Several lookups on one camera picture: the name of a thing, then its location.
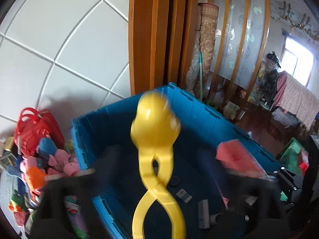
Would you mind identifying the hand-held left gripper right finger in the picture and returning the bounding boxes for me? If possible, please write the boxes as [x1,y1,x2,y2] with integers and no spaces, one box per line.
[197,149,292,239]

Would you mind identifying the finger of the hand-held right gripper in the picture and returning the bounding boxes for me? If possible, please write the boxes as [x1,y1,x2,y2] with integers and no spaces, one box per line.
[273,168,303,200]

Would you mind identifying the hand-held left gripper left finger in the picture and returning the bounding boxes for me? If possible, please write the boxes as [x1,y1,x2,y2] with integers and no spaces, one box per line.
[30,146,130,239]

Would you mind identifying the large pink tissue pack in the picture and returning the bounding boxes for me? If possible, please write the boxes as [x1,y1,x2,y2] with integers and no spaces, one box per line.
[216,141,268,180]

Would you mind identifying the blue plastic container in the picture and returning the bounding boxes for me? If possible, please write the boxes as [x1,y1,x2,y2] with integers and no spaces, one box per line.
[71,82,281,239]

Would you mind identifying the yellow duck tongs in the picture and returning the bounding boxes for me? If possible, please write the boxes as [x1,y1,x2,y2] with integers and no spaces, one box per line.
[131,91,186,239]

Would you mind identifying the green bag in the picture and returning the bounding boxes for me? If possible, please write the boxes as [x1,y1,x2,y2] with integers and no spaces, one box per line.
[279,137,310,177]

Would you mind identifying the wooden stick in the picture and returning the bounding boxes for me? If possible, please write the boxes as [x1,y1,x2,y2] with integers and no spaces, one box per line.
[45,168,96,180]

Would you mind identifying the pink pig plush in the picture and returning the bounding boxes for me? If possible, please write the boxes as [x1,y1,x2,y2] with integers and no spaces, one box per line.
[62,161,81,177]

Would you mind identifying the pig plush in blue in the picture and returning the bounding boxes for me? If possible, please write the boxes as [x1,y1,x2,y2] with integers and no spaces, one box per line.
[37,137,71,166]

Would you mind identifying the purple and pink packet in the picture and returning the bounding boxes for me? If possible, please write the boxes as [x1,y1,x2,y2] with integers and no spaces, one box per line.
[63,196,89,239]

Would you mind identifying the pig plush in orange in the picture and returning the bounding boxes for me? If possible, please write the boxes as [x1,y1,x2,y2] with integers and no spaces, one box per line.
[20,156,48,197]

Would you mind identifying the red bag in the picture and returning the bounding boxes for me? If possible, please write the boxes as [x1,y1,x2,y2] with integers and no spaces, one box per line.
[14,108,65,156]

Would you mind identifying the floral blanket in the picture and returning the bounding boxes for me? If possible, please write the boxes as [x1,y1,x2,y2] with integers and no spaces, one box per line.
[274,71,319,132]

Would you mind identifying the window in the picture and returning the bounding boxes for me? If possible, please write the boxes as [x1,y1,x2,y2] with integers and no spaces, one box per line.
[282,30,315,87]

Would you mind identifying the rolled patterned carpet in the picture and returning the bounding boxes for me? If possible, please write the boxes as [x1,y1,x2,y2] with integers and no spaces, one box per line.
[186,2,220,97]

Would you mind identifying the patterned glass partition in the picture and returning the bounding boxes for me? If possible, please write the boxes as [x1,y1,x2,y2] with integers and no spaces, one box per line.
[207,0,272,100]

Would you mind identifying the teal mop handle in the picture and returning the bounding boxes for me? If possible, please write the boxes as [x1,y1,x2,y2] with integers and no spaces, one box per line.
[198,52,204,100]

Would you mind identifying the wooden door frame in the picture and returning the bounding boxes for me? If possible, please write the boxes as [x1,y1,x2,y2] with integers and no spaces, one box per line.
[128,0,200,96]

